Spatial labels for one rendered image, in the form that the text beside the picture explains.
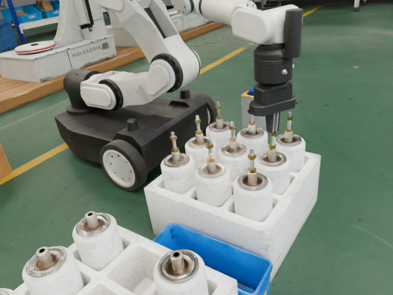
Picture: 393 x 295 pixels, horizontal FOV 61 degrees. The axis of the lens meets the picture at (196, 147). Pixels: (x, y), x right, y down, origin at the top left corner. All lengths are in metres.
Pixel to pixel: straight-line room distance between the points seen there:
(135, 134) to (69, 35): 2.00
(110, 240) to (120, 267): 0.06
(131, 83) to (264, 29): 0.76
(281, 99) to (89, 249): 0.55
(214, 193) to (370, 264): 0.45
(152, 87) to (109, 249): 0.66
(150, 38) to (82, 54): 1.79
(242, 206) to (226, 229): 0.08
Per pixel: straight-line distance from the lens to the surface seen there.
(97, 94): 1.48
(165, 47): 1.21
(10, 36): 5.33
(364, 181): 1.32
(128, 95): 1.41
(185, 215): 0.92
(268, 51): 0.77
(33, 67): 2.79
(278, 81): 0.78
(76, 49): 2.97
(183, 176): 0.91
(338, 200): 1.21
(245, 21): 0.77
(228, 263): 0.89
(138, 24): 1.25
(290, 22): 0.75
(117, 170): 1.30
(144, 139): 1.24
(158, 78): 1.21
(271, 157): 0.90
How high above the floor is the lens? 0.72
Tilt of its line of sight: 28 degrees down
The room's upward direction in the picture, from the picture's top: 7 degrees counter-clockwise
